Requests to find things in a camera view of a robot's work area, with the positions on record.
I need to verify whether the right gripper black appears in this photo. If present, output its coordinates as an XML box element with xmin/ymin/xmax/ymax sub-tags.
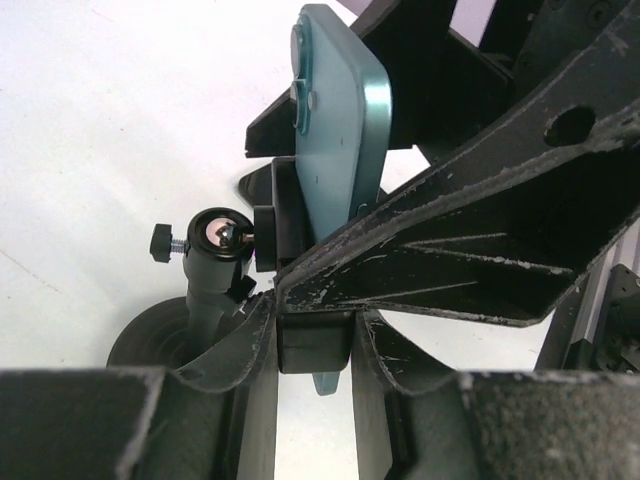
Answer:
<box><xmin>450</xmin><ymin>1</ymin><xmax>639</xmax><ymax>118</ymax></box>

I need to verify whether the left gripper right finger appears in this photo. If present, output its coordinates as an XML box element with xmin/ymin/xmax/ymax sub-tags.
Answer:
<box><xmin>351</xmin><ymin>310</ymin><xmax>639</xmax><ymax>479</ymax></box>

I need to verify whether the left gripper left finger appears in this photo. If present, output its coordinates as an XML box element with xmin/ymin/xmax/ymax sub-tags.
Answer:
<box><xmin>1</xmin><ymin>292</ymin><xmax>278</xmax><ymax>479</ymax></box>

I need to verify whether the teal-edged phone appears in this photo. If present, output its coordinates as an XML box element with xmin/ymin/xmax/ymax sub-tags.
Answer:
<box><xmin>289</xmin><ymin>3</ymin><xmax>394</xmax><ymax>397</ymax></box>

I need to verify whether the black pole phone stand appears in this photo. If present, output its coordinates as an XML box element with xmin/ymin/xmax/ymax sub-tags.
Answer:
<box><xmin>105</xmin><ymin>155</ymin><xmax>351</xmax><ymax>376</ymax></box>

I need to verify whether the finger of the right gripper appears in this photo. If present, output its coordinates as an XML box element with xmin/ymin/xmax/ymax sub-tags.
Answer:
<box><xmin>244</xmin><ymin>0</ymin><xmax>516</xmax><ymax>159</ymax></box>
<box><xmin>277</xmin><ymin>91</ymin><xmax>639</xmax><ymax>327</ymax></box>

